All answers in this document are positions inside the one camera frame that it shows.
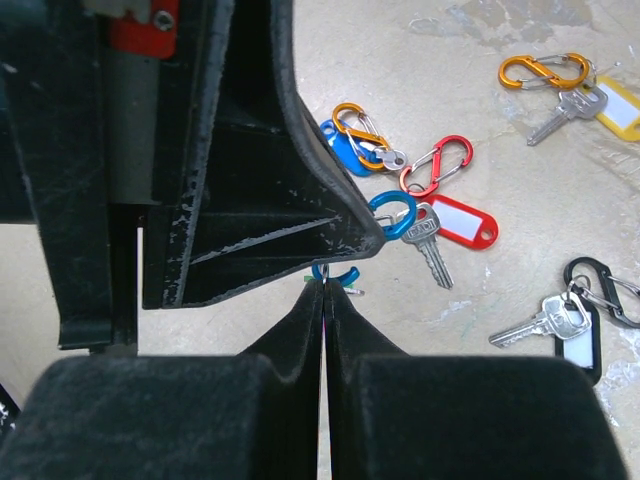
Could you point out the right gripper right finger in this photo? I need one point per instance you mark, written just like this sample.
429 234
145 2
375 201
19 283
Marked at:
394 415

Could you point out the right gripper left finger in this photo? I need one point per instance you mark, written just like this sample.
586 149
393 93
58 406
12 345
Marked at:
253 415

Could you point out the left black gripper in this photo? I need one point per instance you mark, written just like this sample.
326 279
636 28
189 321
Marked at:
54 88

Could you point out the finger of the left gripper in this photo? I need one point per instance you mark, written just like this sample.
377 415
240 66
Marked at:
246 189

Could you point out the key with light blue tag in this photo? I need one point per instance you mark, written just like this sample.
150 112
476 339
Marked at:
362 158

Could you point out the key with green tag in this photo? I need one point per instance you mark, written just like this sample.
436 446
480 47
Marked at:
348 290

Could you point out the teal carabiner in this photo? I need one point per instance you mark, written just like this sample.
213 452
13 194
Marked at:
394 226

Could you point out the key with red tag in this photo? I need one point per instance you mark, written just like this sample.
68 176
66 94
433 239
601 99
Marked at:
443 216

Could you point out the key with black tag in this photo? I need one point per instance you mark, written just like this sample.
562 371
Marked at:
574 325

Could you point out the black carabiner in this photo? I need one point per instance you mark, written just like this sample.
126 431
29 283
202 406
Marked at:
609 300

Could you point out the orange red carabiner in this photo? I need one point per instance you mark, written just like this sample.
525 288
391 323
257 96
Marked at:
543 75

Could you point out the key with yellow tag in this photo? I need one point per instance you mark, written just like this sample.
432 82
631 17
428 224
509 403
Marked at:
607 101

